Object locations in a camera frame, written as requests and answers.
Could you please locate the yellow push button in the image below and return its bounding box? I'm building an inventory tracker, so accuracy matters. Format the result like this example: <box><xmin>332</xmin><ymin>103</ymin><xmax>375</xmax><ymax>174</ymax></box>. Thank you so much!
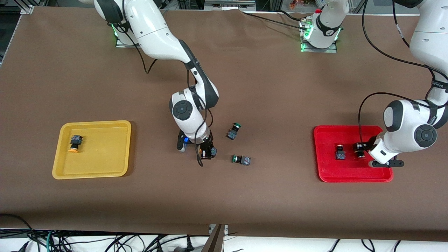
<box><xmin>68</xmin><ymin>135</ymin><xmax>83</xmax><ymax>154</ymax></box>
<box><xmin>198</xmin><ymin>146</ymin><xmax>218</xmax><ymax>158</ymax></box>

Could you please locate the green push button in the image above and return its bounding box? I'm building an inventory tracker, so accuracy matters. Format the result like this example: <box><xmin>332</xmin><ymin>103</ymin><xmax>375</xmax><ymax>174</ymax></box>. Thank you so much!
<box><xmin>226</xmin><ymin>122</ymin><xmax>242</xmax><ymax>140</ymax></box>
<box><xmin>231</xmin><ymin>154</ymin><xmax>251</xmax><ymax>166</ymax></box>

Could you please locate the red plastic tray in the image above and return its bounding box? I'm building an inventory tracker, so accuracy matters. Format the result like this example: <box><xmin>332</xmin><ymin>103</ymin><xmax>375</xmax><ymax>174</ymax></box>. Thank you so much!
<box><xmin>313</xmin><ymin>125</ymin><xmax>394</xmax><ymax>183</ymax></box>

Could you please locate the brown table cover sheet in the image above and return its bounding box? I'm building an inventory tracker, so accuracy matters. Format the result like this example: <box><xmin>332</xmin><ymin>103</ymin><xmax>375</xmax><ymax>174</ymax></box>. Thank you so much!
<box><xmin>0</xmin><ymin>7</ymin><xmax>448</xmax><ymax>236</ymax></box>

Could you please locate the yellow plastic tray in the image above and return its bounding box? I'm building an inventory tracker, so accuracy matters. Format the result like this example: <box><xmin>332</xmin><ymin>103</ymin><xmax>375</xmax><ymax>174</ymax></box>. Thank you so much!
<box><xmin>52</xmin><ymin>120</ymin><xmax>132</xmax><ymax>180</ymax></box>

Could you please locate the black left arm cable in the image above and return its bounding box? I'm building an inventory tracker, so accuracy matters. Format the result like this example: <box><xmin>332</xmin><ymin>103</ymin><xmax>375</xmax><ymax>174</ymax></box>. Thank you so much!
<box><xmin>358</xmin><ymin>0</ymin><xmax>448</xmax><ymax>147</ymax></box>

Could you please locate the grey table support post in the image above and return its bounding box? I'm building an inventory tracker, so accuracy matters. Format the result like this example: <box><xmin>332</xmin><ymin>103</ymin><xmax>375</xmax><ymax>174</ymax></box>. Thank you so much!
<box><xmin>201</xmin><ymin>224</ymin><xmax>228</xmax><ymax>252</ymax></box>

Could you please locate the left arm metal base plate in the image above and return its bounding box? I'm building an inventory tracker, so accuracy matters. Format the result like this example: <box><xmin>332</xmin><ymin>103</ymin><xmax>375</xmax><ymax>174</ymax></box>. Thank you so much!
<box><xmin>299</xmin><ymin>19</ymin><xmax>338</xmax><ymax>54</ymax></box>

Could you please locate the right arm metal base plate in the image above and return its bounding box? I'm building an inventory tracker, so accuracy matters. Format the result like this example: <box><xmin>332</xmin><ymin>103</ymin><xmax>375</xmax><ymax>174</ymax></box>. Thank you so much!
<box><xmin>115</xmin><ymin>31</ymin><xmax>142</xmax><ymax>48</ymax></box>

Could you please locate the grey metal frame bar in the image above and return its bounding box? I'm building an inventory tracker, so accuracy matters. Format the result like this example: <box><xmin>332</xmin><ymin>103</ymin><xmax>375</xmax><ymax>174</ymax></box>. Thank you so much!
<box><xmin>204</xmin><ymin>0</ymin><xmax>257</xmax><ymax>11</ymax></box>

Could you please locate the green cable under table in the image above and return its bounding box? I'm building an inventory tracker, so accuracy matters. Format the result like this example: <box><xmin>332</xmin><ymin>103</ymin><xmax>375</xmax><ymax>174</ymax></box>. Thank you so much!
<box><xmin>45</xmin><ymin>230</ymin><xmax>56</xmax><ymax>252</ymax></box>

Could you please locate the black cable under table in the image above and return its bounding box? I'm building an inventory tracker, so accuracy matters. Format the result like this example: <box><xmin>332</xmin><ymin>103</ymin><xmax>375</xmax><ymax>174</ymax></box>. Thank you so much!
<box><xmin>0</xmin><ymin>213</ymin><xmax>42</xmax><ymax>252</ymax></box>

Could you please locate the aluminium frame profile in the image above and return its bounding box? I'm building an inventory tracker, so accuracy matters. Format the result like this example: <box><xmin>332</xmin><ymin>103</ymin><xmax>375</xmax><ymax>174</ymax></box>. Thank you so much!
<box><xmin>19</xmin><ymin>0</ymin><xmax>35</xmax><ymax>15</ymax></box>

